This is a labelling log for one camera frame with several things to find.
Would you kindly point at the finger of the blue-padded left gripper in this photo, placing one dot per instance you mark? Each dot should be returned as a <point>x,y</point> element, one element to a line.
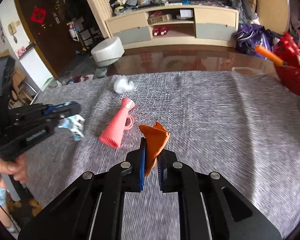
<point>53,118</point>
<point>68,108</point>

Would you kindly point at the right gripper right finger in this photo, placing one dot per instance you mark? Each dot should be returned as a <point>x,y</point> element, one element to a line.
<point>210,207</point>

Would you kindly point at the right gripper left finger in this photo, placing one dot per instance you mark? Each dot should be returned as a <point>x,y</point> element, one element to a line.
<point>92,206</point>

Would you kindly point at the blue white wrapper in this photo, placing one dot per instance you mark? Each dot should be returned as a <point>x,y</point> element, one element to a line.
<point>75,124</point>

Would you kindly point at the white plastic bag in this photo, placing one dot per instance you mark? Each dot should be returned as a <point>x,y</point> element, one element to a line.
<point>123,85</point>

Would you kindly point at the person's left hand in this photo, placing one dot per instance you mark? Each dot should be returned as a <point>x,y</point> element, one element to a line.
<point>17,169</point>

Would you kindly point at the white round stool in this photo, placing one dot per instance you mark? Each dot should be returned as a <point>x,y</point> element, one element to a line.
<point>108,51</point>

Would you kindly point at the grey woven table cloth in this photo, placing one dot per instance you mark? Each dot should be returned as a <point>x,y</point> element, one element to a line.
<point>245,127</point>

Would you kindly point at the red fu door decoration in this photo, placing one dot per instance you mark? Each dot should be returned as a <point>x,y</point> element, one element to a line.
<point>38,15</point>

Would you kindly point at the dark brown door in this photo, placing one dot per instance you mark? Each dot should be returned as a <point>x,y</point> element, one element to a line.
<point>52,40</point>

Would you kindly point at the red plastic basket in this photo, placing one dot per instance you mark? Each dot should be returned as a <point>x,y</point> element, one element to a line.
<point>287,50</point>

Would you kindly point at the beige grey TV cabinet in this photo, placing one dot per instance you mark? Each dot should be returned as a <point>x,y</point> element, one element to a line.
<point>176,25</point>

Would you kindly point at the purple bag on floor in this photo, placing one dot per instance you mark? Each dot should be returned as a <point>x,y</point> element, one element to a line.
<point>249,36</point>

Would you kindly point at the orange handle in basket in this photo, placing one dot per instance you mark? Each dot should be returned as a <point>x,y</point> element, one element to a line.
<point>271,56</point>

